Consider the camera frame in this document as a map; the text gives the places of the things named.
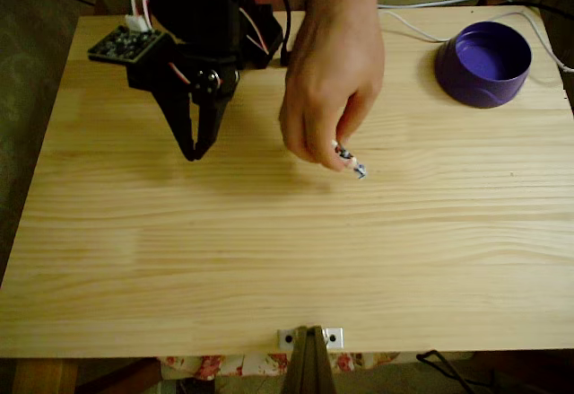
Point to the candy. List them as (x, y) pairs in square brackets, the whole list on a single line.
[(359, 170)]

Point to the purple bowl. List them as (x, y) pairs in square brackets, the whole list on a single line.
[(482, 71)]

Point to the person's hand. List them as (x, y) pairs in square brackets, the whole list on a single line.
[(332, 80)]

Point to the floral cloth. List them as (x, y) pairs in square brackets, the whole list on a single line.
[(251, 364)]

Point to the bare camera circuit board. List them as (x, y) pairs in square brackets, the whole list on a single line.
[(125, 45)]

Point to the metal mounting bracket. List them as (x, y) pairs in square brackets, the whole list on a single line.
[(334, 338)]

